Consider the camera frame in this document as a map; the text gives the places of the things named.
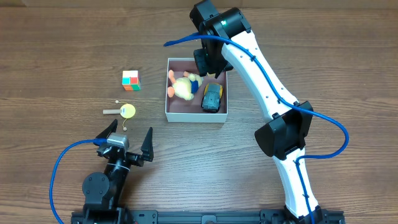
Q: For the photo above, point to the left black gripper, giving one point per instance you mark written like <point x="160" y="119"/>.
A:
<point x="125" y="155"/>

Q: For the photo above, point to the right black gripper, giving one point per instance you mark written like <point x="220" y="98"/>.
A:
<point x="202" y="62"/>

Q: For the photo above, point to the yellow rattle drum wooden handle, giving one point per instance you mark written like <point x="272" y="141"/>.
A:
<point x="126" y="111"/>

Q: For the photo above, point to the yellow grey toy truck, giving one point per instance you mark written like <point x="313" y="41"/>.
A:
<point x="211" y="100"/>

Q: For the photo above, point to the white plush duck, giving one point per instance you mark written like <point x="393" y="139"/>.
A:
<point x="184" y="87"/>

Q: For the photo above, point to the colourful puzzle cube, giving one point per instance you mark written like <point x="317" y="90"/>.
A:
<point x="131" y="80"/>

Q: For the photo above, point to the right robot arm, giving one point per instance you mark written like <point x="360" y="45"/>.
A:
<point x="283" y="135"/>

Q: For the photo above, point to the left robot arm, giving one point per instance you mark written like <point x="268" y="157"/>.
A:
<point x="102" y="190"/>

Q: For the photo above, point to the white box maroon interior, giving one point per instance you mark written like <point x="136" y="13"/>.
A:
<point x="180" y="110"/>

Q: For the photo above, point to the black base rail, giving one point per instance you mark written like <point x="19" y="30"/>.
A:
<point x="155" y="217"/>

